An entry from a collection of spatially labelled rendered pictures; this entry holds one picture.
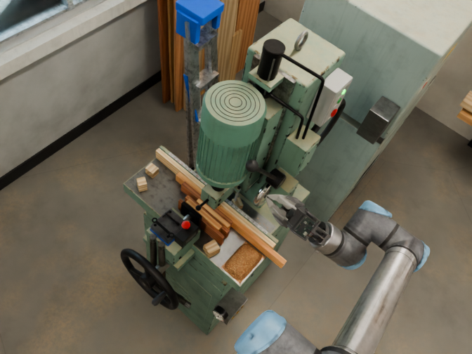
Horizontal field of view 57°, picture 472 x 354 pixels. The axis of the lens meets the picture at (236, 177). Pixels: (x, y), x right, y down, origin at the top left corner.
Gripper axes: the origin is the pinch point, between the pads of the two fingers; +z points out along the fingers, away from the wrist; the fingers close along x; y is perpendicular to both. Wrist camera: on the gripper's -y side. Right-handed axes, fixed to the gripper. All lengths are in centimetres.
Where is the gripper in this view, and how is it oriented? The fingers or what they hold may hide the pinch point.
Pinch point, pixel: (269, 197)
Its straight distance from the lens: 122.2
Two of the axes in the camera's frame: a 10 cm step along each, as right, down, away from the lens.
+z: -7.4, -5.2, -4.2
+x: -6.0, 7.9, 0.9
